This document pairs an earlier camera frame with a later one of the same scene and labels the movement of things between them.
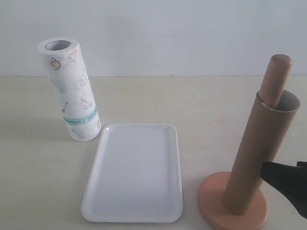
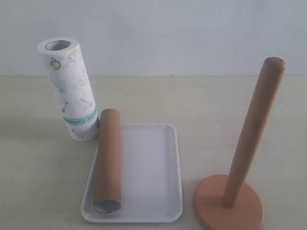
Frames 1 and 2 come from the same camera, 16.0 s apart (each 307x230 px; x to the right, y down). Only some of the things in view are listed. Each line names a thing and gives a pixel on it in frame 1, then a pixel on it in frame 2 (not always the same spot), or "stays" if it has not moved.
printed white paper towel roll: (72, 88) stays
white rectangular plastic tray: (135, 176) stays
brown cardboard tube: (265, 132) → (108, 186)
